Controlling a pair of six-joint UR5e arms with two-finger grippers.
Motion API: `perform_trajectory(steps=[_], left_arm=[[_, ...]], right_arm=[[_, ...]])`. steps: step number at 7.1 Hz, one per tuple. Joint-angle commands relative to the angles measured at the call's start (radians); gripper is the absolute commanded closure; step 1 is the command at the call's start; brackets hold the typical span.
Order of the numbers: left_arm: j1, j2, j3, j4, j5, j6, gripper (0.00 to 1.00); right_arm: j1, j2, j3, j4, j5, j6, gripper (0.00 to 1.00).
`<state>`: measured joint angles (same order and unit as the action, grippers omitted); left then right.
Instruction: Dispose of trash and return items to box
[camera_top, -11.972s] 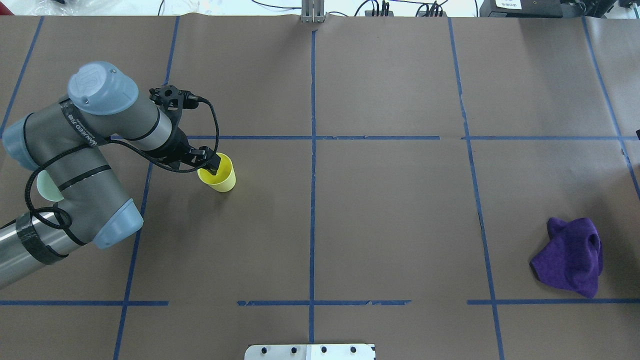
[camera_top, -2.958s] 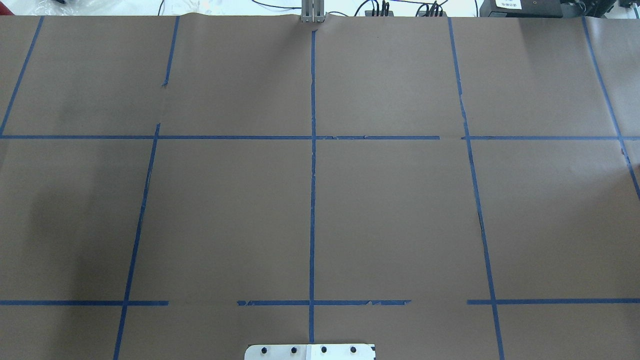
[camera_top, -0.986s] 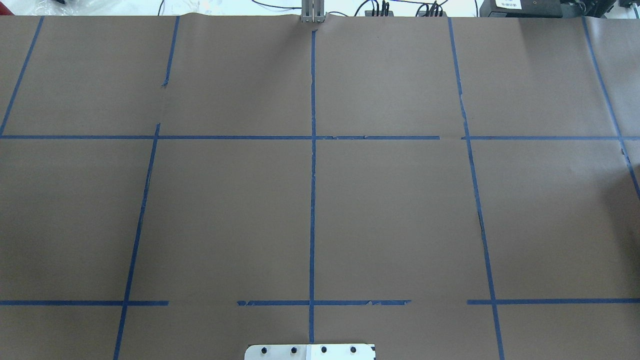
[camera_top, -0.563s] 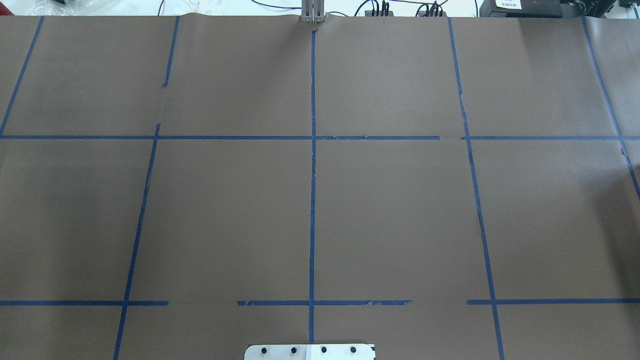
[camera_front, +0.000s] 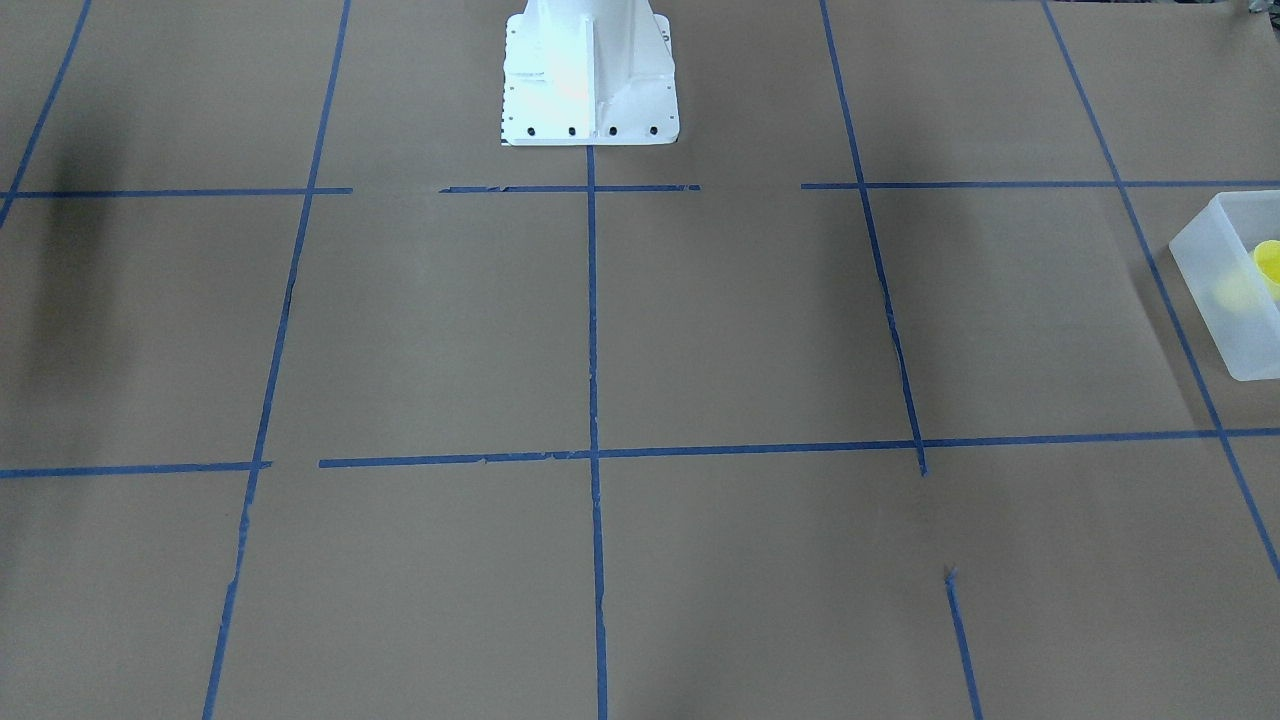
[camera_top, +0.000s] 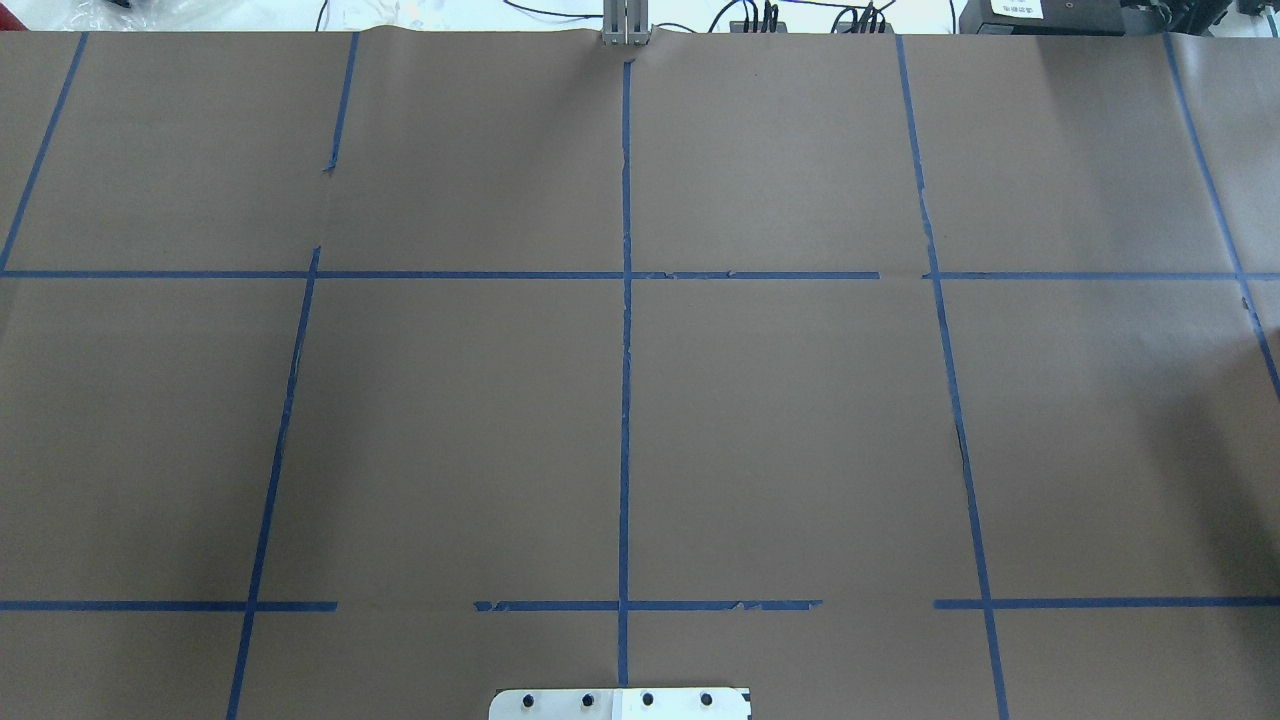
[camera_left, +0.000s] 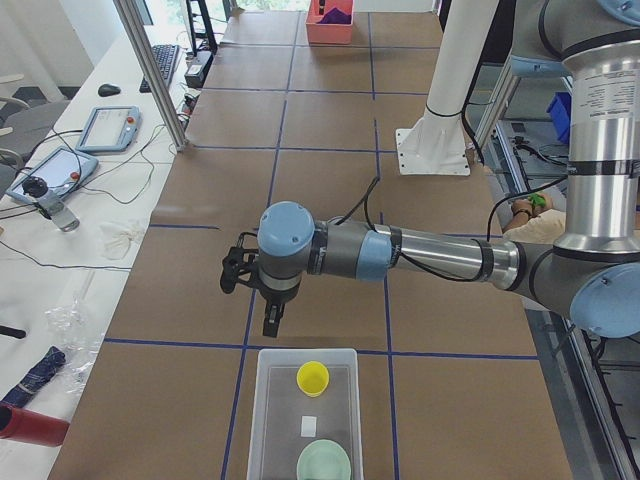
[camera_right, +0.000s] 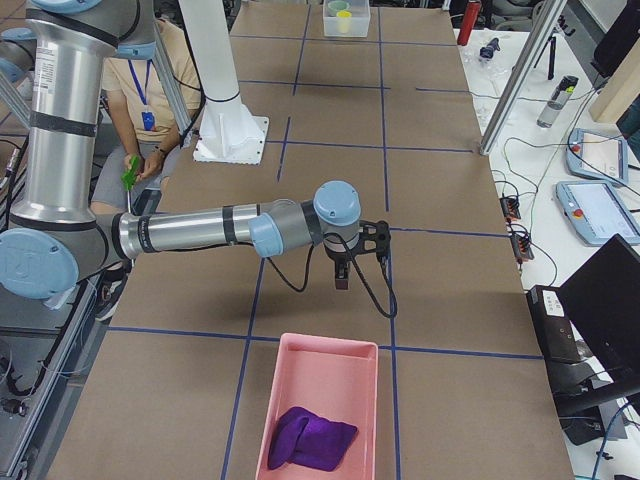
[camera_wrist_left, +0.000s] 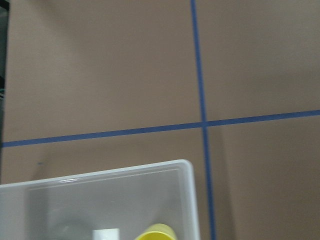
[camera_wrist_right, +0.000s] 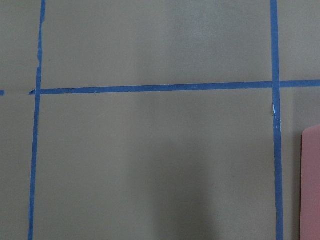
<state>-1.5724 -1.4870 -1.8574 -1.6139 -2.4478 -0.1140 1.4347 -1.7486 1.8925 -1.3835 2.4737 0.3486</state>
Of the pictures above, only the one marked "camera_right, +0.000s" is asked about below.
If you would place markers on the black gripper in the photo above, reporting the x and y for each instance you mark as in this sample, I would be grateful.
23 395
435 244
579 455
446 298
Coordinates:
338 259

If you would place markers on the purple cloth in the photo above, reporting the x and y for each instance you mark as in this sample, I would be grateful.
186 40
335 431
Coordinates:
301 437

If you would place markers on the yellow plastic cup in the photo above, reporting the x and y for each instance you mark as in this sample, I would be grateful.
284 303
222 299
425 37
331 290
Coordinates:
343 19

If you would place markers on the pale green ceramic bowl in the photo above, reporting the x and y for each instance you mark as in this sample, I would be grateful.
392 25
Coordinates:
335 6

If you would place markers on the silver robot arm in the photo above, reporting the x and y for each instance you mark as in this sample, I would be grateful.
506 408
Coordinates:
103 127

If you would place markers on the black box on desk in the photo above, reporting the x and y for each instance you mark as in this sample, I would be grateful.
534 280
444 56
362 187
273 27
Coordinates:
552 326

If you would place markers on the pink plastic bin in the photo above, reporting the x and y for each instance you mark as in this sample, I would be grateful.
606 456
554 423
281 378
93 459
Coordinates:
335 379

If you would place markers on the seated person in beige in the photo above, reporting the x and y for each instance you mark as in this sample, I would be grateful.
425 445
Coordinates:
149 138

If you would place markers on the translucent white plastic bin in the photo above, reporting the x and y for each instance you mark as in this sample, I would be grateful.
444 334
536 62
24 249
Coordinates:
360 21

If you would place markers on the black computer monitor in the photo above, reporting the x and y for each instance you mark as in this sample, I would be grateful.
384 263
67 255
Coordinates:
601 299

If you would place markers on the blue teach pendant near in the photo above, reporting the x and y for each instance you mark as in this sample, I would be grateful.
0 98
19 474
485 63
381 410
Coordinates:
596 212

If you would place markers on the blue teach pendant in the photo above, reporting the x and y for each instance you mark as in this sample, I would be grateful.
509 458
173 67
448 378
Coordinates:
596 212
593 155

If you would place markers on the blue teach pendant far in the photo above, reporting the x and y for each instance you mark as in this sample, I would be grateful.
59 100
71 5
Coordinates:
593 155

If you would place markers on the clear water bottle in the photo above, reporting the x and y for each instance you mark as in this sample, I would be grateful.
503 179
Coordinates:
557 101

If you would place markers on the red metal bottle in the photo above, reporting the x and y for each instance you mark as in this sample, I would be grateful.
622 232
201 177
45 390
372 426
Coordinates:
469 19

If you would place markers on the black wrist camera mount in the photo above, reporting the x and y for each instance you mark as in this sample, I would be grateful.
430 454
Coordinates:
374 237

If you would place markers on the white camera stand base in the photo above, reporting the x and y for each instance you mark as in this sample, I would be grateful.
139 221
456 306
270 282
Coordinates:
229 133

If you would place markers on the grey aluminium frame post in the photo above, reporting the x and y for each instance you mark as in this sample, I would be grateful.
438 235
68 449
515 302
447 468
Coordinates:
533 46

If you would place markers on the white camera stand column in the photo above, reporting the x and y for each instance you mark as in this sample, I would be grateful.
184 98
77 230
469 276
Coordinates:
207 30

